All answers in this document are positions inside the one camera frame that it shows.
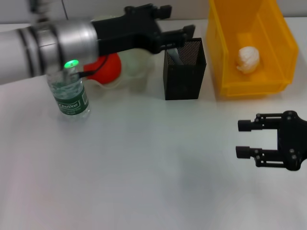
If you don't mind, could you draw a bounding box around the white paper ball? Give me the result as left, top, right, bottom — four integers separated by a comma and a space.
235, 46, 261, 74

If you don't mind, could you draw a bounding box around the grey marker pen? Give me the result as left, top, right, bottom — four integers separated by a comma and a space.
167, 48, 179, 64

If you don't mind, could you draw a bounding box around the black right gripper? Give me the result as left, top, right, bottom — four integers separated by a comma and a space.
235, 110, 307, 172

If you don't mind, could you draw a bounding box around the yellow plastic bin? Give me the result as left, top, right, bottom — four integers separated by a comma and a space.
206, 0, 299, 100

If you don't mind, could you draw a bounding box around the orange fruit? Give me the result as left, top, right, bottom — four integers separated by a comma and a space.
83, 52, 122, 85

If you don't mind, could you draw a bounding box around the black mesh pen holder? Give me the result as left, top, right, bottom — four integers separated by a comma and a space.
162, 37, 207, 101

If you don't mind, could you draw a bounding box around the clear water bottle green label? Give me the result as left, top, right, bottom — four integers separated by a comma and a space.
46, 69, 92, 122

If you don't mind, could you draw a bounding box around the green glass fruit plate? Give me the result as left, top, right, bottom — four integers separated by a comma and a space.
91, 14, 156, 91

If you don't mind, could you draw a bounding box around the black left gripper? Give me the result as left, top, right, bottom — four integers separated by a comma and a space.
92, 4, 196, 58

